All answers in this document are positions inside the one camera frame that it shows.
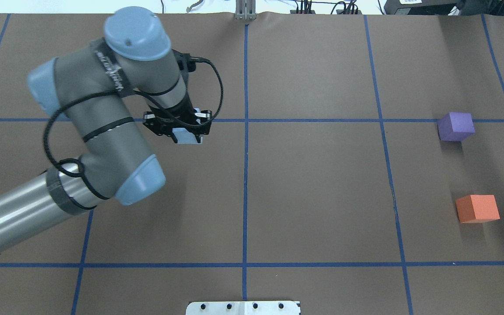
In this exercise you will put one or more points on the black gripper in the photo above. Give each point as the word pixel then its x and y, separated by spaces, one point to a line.
pixel 187 109

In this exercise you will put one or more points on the light blue foam block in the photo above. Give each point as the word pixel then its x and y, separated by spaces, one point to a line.
pixel 182 136

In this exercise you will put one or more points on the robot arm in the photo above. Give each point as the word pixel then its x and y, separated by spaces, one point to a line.
pixel 91 140

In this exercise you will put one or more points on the purple foam block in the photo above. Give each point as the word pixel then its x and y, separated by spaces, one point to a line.
pixel 455 127

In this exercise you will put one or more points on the orange foam block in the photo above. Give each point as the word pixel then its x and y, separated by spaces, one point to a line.
pixel 477 209

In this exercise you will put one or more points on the aluminium frame post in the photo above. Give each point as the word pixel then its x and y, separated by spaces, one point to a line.
pixel 245 10

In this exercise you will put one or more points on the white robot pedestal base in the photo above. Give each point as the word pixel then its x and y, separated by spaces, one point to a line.
pixel 244 308

